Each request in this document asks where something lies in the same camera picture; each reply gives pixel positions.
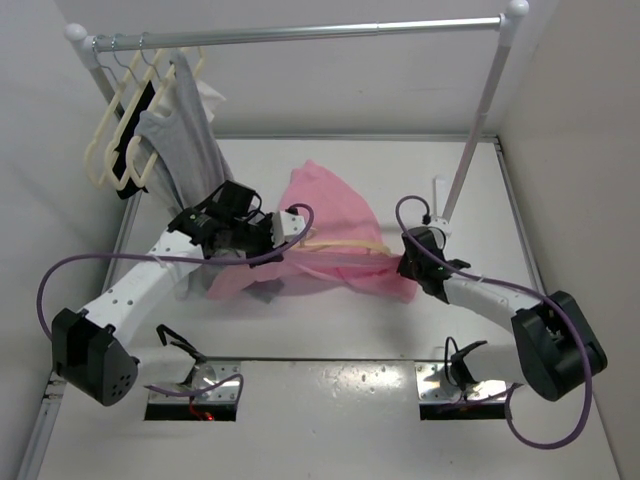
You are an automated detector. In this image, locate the beige plastic hanger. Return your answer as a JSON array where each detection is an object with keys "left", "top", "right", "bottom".
[{"left": 295, "top": 228, "right": 392, "bottom": 257}]

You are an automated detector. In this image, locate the pink t shirt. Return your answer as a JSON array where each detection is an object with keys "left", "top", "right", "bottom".
[{"left": 207, "top": 160, "right": 417, "bottom": 303}]

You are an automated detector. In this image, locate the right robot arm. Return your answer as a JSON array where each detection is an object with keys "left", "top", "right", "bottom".
[{"left": 397, "top": 226, "right": 608, "bottom": 401}]

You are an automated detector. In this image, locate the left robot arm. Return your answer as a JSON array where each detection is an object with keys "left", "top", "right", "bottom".
[{"left": 50, "top": 181, "right": 306, "bottom": 406}]

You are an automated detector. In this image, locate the grey t shirt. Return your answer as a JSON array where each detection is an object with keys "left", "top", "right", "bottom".
[{"left": 131, "top": 51, "right": 286, "bottom": 304}]

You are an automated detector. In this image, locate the white cloth on hanger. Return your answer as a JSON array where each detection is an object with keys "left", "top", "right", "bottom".
[{"left": 196, "top": 80, "right": 226, "bottom": 123}]

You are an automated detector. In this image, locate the cream hanger with grey shirt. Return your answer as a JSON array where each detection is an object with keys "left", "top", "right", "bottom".
[{"left": 125, "top": 32, "right": 175, "bottom": 188}]

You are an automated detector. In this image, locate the cream hanger middle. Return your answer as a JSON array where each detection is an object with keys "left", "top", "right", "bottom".
[{"left": 104, "top": 32, "right": 159, "bottom": 191}]

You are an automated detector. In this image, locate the cream hanger far right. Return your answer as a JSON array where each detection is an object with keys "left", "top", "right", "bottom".
[{"left": 175, "top": 47, "right": 206, "bottom": 82}]

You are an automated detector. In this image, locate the cream hanger outer left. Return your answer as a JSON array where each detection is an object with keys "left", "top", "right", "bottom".
[{"left": 83, "top": 35, "right": 129, "bottom": 190}]

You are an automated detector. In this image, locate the white clothes rack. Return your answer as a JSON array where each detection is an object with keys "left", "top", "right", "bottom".
[{"left": 64, "top": 0, "right": 530, "bottom": 239}]

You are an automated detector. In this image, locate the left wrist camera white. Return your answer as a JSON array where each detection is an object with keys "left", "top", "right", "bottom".
[{"left": 271, "top": 210, "right": 306, "bottom": 247}]

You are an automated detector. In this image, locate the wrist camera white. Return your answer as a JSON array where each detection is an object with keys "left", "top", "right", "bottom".
[
  {"left": 426, "top": 216, "right": 452, "bottom": 250},
  {"left": 271, "top": 210, "right": 306, "bottom": 247}
]

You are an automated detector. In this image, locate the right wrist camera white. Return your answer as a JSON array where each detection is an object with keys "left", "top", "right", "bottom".
[{"left": 426, "top": 216, "right": 452, "bottom": 250}]

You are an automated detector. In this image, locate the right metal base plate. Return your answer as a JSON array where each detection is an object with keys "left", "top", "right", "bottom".
[{"left": 414, "top": 362, "right": 511, "bottom": 406}]

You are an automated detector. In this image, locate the metal base plate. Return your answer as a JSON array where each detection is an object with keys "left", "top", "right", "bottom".
[
  {"left": 146, "top": 361, "right": 244, "bottom": 405},
  {"left": 414, "top": 362, "right": 511, "bottom": 406}
]

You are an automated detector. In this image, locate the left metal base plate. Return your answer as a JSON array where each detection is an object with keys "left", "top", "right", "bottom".
[{"left": 146, "top": 361, "right": 244, "bottom": 405}]

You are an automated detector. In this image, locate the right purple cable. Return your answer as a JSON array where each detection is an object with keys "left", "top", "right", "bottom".
[{"left": 395, "top": 194, "right": 596, "bottom": 448}]

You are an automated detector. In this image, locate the purple cable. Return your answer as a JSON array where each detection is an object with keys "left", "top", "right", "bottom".
[
  {"left": 395, "top": 194, "right": 596, "bottom": 448},
  {"left": 37, "top": 201, "right": 316, "bottom": 401}
]

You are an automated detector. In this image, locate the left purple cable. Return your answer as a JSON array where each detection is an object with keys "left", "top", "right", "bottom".
[{"left": 37, "top": 201, "right": 316, "bottom": 401}]

